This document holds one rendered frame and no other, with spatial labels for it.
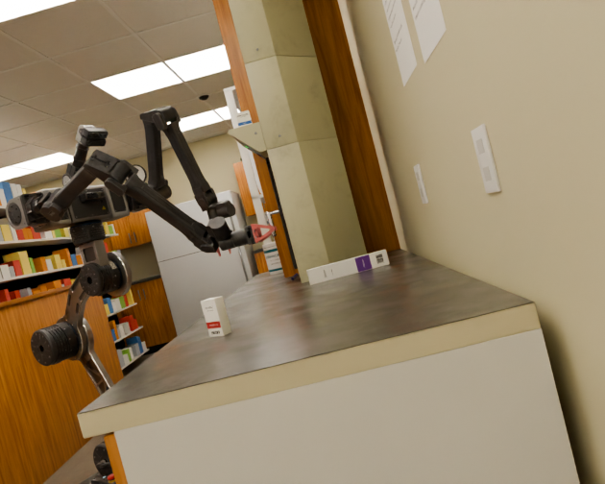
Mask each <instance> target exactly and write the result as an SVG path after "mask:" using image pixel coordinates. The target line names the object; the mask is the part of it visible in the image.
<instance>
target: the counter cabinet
mask: <svg viewBox="0 0 605 484"><path fill-rule="evenodd" d="M104 440H105V444H106V447H107V451H108V455H109V460H110V464H111V467H112V471H113V475H114V478H115V482H116V484H580V482H579V478H578V474H577V470H576V467H575V463H574V459H573V455H572V451H571V447H570V443H569V436H568V433H567V428H566V424H565V420H564V416H563V412H562V408H561V404H560V401H559V397H558V393H557V389H556V385H555V381H554V377H553V373H552V370H551V366H550V362H549V358H548V354H547V350H546V346H545V339H544V335H543V331H542V329H541V328H538V329H534V330H530V331H526V332H523V333H518V334H514V335H510V336H506V337H502V338H498V339H495V340H490V341H486V342H482V343H478V344H474V345H470V346H466V347H463V348H458V349H454V350H450V351H443V352H439V353H435V354H431V355H427V356H423V357H419V358H415V359H411V360H407V361H403V362H400V363H395V364H391V365H387V366H383V367H379V368H375V369H371V370H368V371H363V372H359V373H355V374H351V375H344V376H340V377H335V378H332V379H328V380H324V381H320V382H316V383H312V384H308V385H304V386H300V387H296V388H292V389H288V390H284V391H280V392H276V393H272V394H268V395H264V396H260V397H256V398H252V399H245V400H240V401H237V402H233V403H229V404H225V405H221V406H217V407H212V408H208V409H205V410H201V411H197V412H193V413H189V414H185V415H180V416H177V417H173V418H169V419H165V420H161V421H157V422H153V423H146V424H142V425H138V426H134V427H130V428H126V429H122V430H117V431H113V432H110V433H107V434H106V435H105V436H104Z"/></svg>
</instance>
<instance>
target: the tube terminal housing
mask: <svg viewBox="0 0 605 484"><path fill-rule="evenodd" d="M245 67H246V71H247V75H248V79H249V83H250V86H251V90H252V94H253V97H254V104H255V107H256V111H257V115H258V119H259V123H260V127H261V130H262V133H263V137H264V141H265V145H266V149H267V153H268V157H269V160H270V163H271V167H272V171H273V175H274V179H275V182H276V186H277V190H278V196H279V200H280V203H281V207H282V211H283V215H284V219H285V223H286V227H287V229H288V233H289V237H290V241H291V245H292V249H293V252H294V256H295V259H296V263H297V267H298V271H299V274H300V278H301V282H302V283H304V282H308V281H309V279H308V275H307V272H306V270H309V269H312V268H316V267H320V266H324V265H328V264H330V263H334V262H338V261H342V260H345V259H349V258H353V257H357V256H360V255H363V254H367V251H366V247H365V243H364V240H363V236H362V232H361V228H360V225H359V221H358V217H357V213H356V209H355V205H354V201H353V198H352V194H351V188H350V184H349V180H348V176H347V172H346V168H345V164H344V161H343V158H342V154H341V150H340V146H339V142H338V138H337V134H336V131H335V127H334V124H333V120H332V116H331V112H330V108H329V104H328V100H327V94H326V90H325V87H324V83H323V79H322V75H321V71H320V67H319V63H318V60H317V58H316V57H291V56H273V57H270V58H267V59H263V60H257V61H253V62H250V63H246V64H245Z"/></svg>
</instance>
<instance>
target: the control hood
mask: <svg viewBox="0 0 605 484"><path fill-rule="evenodd" d="M228 133H229V135H231V136H232V137H233V138H234V139H235V140H236V141H238V142H239V143H240V144H241V145H242V146H243V147H245V146H244V145H243V144H245V145H246V146H248V147H250V148H251V149H253V150H255V151H256V152H258V153H260V154H262V155H263V156H264V157H265V158H266V157H268V153H267V149H266V145H265V141H264V137H263V133H262V130H261V127H260V123H259V122H256V123H253V124H250V125H246V126H243V127H239V128H235V129H232V130H228ZM242 143H243V144H242ZM245 148H246V147H245Z"/></svg>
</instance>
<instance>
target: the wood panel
mask: <svg viewBox="0 0 605 484"><path fill-rule="evenodd" d="M212 2H213V6H214V9H215V12H216V16H217V20H218V24H219V28H220V31H221V35H222V39H223V42H224V46H225V50H226V53H227V57H228V61H229V65H230V71H231V75H232V78H233V82H234V86H235V90H236V93H237V97H238V101H239V105H240V108H241V111H245V110H248V111H249V112H250V116H251V119H252V123H256V122H259V119H258V115H257V111H256V107H255V104H254V97H253V94H252V90H251V86H250V83H249V79H248V75H247V71H246V67H245V63H244V60H243V57H242V53H241V49H240V45H239V41H238V37H237V34H236V31H235V27H234V23H233V19H232V15H231V12H230V5H229V1H228V0H212ZM302 3H303V7H304V10H305V14H306V18H307V22H308V26H309V30H310V33H311V37H312V41H313V45H314V48H315V52H316V56H317V60H318V63H319V67H320V71H321V75H322V79H323V83H324V87H325V90H326V94H327V100H328V104H329V108H330V112H331V116H332V120H333V124H334V127H335V131H336V134H337V138H338V142H339V146H340V150H341V154H342V158H343V161H344V164H345V168H346V172H347V176H348V180H349V184H350V188H351V194H352V198H353V201H354V205H355V209H356V213H357V217H358V221H359V225H360V228H361V232H362V236H363V240H364V243H365V247H366V251H367V254H370V253H373V252H377V251H381V250H386V252H390V251H393V250H397V249H400V245H399V239H398V235H397V232H396V228H395V224H394V220H393V216H392V212H391V208H390V205H389V201H388V197H387V193H386V189H385V185H384V181H383V178H382V174H381V171H380V167H379V163H378V159H377V155H376V151H375V145H374V141H373V137H372V133H371V129H370V125H369V121H368V117H367V114H366V111H365V107H364V103H363V99H362V95H361V91H360V87H359V83H358V80H357V76H356V72H355V68H354V64H353V60H352V57H351V50H350V46H349V43H348V39H347V35H346V31H345V27H344V23H343V19H342V15H341V12H340V8H339V4H338V1H337V0H302ZM252 153H253V157H254V163H255V167H256V171H257V174H258V178H259V181H260V185H261V189H262V193H263V197H264V201H265V204H266V207H267V211H268V212H269V211H270V212H271V211H275V210H278V204H277V200H276V196H275V192H274V188H273V186H272V182H271V178H270V174H269V170H268V166H267V163H266V159H264V158H263V157H260V156H259V155H257V154H255V153H254V152H252ZM272 218H273V222H274V226H276V227H277V229H278V230H277V231H276V234H277V236H274V237H275V241H276V244H277V248H278V255H279V259H280V263H281V266H282V270H283V273H284V277H285V278H288V277H292V276H294V275H295V274H297V273H298V275H299V271H298V268H297V269H294V266H293V262H292V258H291V255H290V252H289V248H288V244H287V240H286V236H285V233H284V229H283V225H282V222H281V218H280V214H279V213H277V214H274V215H272Z"/></svg>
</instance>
